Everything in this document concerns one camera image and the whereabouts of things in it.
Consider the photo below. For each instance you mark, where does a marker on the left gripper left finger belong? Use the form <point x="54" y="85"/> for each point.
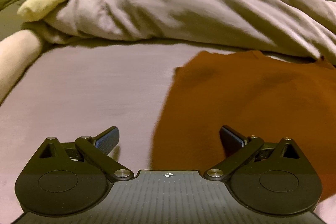
<point x="67" y="178"/>

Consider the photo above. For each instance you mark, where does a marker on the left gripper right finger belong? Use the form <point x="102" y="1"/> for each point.
<point x="270" y="178"/>

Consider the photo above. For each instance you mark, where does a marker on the rust brown knit cardigan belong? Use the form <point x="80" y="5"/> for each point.
<point x="255" y="95"/>

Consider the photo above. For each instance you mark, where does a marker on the lilac bed sheet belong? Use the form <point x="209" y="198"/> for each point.
<point x="83" y="89"/>

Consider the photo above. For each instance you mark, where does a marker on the pink bolster pillow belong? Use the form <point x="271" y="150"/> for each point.
<point x="18" y="52"/>

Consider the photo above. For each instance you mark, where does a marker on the lilac rumpled duvet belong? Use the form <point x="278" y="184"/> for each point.
<point x="304" y="28"/>

